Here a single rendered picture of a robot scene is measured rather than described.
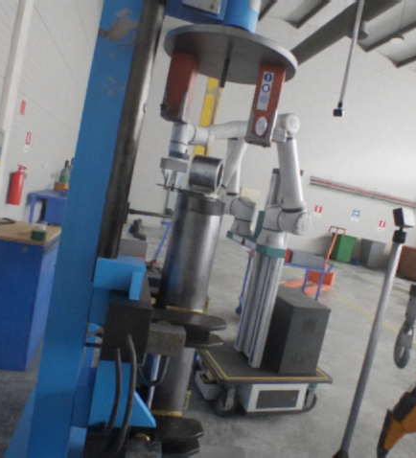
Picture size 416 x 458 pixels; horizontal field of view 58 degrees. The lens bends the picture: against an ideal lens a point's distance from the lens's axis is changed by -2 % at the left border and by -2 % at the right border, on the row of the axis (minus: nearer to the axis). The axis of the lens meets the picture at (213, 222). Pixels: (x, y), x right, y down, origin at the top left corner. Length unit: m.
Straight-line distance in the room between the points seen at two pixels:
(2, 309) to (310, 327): 2.16
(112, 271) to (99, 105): 0.64
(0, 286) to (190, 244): 1.69
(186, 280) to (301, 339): 1.49
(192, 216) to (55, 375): 0.87
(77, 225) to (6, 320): 1.54
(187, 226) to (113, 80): 0.64
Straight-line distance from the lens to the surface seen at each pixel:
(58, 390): 1.82
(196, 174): 1.60
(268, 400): 2.91
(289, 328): 2.83
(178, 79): 1.72
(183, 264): 1.59
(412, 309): 1.05
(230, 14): 1.75
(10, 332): 3.03
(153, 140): 12.41
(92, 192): 1.57
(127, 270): 1.45
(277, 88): 1.65
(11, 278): 2.91
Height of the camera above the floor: 1.51
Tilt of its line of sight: 4 degrees down
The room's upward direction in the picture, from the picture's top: 12 degrees clockwise
